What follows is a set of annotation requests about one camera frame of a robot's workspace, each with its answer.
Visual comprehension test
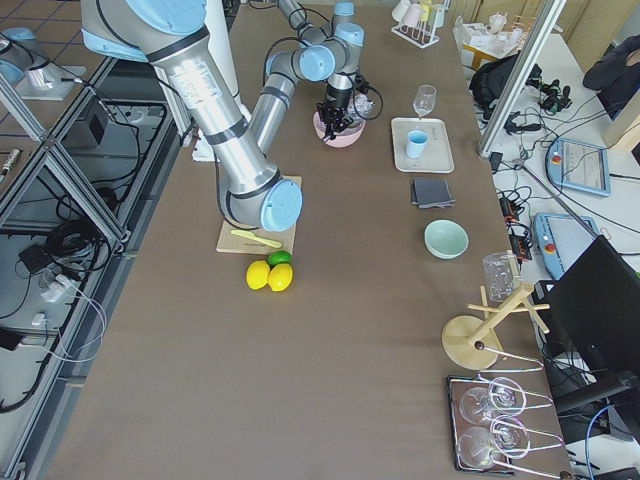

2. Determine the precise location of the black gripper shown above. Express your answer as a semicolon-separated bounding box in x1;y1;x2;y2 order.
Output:
317;74;353;141

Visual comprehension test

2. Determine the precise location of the metal ice scoop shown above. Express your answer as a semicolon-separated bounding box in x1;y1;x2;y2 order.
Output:
348;93;375;121

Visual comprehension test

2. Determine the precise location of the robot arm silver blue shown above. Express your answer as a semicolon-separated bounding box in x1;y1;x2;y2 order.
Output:
81;1;365;232
271;0;355;43

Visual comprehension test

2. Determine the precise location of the pink bowl with ice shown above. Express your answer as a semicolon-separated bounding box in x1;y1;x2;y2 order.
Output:
312;111;366;148

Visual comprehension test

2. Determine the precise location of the blue plastic cup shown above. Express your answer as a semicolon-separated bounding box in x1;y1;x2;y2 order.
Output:
405;129;428;159

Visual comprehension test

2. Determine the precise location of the white cup rack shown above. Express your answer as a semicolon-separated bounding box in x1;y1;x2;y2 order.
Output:
391;0;450;49

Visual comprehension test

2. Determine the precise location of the wooden cup tree stand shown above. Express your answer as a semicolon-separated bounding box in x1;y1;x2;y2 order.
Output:
442;279;550;373

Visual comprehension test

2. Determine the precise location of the clear wine glass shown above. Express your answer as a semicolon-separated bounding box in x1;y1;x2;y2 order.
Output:
413;84;437;119

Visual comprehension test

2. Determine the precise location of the cream serving tray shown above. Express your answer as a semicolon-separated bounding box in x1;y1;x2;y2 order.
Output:
391;117;454;174

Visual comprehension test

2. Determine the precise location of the grey folded cloth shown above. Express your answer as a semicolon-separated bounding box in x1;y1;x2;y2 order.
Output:
411;178;455;209

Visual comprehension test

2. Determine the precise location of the yellow plastic knife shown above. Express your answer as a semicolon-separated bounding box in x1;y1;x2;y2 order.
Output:
230;229;282;249

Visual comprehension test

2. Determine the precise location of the green lime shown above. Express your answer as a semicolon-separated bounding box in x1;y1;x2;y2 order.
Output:
267;250;292;267

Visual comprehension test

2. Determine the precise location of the black bag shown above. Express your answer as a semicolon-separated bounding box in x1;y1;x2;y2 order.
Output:
469;54;520;121

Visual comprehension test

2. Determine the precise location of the wooden cutting board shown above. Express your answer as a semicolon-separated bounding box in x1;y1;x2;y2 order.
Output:
216;176;303;254

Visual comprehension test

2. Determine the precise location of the green ceramic bowl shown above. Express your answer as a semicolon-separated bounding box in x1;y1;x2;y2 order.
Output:
424;219;469;260

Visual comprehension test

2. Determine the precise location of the right yellow lemon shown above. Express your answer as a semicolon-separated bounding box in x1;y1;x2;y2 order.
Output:
267;263;294;292

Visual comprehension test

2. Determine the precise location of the yellow lemon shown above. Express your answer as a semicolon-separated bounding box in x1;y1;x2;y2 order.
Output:
267;263;294;292
245;260;271;290

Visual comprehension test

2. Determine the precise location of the left yellow lemon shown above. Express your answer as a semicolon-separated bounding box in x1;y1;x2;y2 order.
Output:
245;260;271;290

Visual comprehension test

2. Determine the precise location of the clear glass mug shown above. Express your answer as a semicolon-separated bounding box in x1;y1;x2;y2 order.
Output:
483;251;520;302

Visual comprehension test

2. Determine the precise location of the lower blue teach pendant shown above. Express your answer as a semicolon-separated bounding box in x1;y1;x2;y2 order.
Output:
533;213;598;280

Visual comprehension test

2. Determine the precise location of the blue teach pendant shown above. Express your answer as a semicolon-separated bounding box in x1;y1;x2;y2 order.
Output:
533;213;598;280
545;138;611;197

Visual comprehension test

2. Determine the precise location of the upper blue teach pendant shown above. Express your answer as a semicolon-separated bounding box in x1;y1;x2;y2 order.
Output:
545;138;611;197

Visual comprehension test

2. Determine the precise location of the black monitor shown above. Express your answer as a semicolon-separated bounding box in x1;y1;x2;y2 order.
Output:
533;236;639;422

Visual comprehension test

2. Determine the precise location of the upper inverted wine glass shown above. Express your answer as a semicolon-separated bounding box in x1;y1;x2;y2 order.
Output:
459;377;553;426

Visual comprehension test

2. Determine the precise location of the inverted wine glass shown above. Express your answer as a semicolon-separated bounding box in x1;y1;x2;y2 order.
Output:
457;415;565;476
459;377;553;426

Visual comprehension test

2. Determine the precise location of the metal glass rack tray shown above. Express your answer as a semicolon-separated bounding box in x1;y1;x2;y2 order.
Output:
446;376;571;479

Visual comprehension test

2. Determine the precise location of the lower inverted wine glass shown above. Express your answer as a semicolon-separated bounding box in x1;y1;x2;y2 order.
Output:
457;415;565;476

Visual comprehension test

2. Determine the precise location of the aluminium frame post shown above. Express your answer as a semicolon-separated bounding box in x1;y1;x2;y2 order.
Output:
478;0;566;157

